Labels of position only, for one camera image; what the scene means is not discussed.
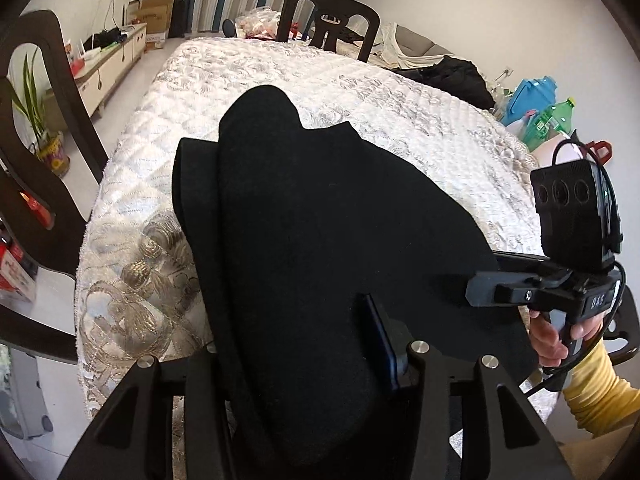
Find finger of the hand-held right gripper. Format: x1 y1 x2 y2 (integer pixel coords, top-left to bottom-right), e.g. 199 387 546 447
465 269 533 309
494 253 551 272

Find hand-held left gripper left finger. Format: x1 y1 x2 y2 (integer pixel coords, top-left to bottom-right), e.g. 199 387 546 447
57 342 237 480

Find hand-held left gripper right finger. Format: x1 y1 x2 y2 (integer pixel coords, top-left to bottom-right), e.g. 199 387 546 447
361 292 573 480

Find black pants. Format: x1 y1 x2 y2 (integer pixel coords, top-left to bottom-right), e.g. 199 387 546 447
171 85 543 468

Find person's right forearm yellow sleeve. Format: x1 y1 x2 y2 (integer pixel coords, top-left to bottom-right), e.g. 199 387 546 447
562 344 640 432

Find person's right hand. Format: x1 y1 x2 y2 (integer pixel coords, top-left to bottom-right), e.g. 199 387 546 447
529 309 604 369

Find white electric kettle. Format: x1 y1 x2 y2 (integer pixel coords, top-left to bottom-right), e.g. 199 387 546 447
532 132 593 167

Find green plastic bottle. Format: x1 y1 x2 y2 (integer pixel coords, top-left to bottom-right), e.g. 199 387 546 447
521 97 577 154

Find blue plastic jug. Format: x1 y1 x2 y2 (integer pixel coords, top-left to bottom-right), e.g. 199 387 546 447
501 76 559 129

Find white wheeled case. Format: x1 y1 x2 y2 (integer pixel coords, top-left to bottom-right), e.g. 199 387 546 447
0 349 57 442

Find black clothing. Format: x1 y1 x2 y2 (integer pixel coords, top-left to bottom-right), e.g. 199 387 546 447
399 55 497 112

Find red white carton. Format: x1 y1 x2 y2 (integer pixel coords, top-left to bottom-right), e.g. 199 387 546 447
0 227 40 304

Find grey sofa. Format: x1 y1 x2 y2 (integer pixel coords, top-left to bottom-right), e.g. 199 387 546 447
394 27 457 59

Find white cloth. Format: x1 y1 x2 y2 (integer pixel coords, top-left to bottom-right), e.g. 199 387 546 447
369 22 437 69

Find potted plant yellow pot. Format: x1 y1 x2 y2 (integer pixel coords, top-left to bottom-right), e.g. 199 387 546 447
9 47 72 179

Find white quilted table cover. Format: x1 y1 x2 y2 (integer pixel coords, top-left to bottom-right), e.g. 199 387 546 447
75 36 560 480

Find white low cabinet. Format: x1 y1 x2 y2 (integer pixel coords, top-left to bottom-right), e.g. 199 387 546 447
69 22 149 122

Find plastic bag with packets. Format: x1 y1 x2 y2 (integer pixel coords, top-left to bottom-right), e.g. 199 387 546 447
234 7 282 42

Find black bag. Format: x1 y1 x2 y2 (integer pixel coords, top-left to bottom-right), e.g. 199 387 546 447
81 27 127 54

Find black upright box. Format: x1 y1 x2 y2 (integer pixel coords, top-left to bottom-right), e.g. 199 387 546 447
169 0 192 40

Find brown cardboard box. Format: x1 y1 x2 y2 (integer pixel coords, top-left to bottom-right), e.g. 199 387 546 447
125 0 176 50

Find red plastic handle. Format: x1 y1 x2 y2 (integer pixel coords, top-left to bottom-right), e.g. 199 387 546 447
585 140 614 165

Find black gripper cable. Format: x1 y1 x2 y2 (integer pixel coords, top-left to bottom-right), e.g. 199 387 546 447
522 139 629 397

